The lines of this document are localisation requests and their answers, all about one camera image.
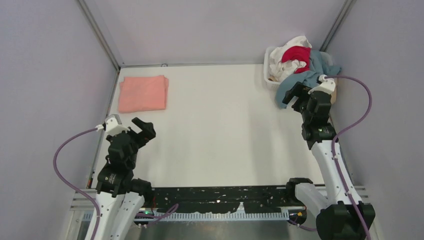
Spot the blue-grey t-shirt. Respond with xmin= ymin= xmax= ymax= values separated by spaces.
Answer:
xmin=275 ymin=50 xmax=342 ymax=109

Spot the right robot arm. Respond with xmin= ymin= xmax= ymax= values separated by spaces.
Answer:
xmin=282 ymin=82 xmax=376 ymax=240

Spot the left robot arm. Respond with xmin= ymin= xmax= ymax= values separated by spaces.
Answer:
xmin=85 ymin=114 xmax=156 ymax=240

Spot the beige t-shirt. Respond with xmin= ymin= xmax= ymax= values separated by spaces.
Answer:
xmin=330 ymin=86 xmax=338 ymax=110

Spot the white laundry basket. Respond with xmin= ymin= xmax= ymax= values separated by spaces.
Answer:
xmin=263 ymin=45 xmax=334 ymax=91

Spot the white t-shirt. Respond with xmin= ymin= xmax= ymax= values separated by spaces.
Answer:
xmin=268 ymin=35 xmax=312 ymax=82

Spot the red t-shirt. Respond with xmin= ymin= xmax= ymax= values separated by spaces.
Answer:
xmin=281 ymin=46 xmax=311 ymax=74

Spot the folded pink t-shirt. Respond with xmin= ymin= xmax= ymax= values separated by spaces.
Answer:
xmin=117 ymin=75 xmax=169 ymax=114

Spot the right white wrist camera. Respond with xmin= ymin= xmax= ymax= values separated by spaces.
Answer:
xmin=308 ymin=74 xmax=337 ymax=95

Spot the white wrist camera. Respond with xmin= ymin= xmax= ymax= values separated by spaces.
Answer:
xmin=95 ymin=114 xmax=130 ymax=136
xmin=308 ymin=74 xmax=337 ymax=95

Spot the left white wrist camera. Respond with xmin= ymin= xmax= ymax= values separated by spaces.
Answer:
xmin=95 ymin=114 xmax=130 ymax=136

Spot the white slotted cable duct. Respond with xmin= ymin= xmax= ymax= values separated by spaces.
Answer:
xmin=81 ymin=211 xmax=291 ymax=222

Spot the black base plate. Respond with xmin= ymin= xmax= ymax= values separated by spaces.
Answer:
xmin=143 ymin=185 xmax=304 ymax=214

